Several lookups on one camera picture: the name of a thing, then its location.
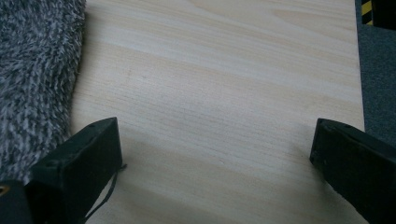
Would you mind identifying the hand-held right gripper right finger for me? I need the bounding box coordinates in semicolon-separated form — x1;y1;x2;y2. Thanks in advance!
309;118;396;224

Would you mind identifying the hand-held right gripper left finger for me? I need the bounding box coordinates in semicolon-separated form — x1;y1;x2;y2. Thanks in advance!
24;117;123;224

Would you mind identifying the grey fuzzy cloth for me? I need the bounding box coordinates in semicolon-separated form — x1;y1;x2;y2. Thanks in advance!
0;0;87;185

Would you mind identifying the black stand base striped edge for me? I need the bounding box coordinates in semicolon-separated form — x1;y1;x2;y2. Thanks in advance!
361;0;396;31

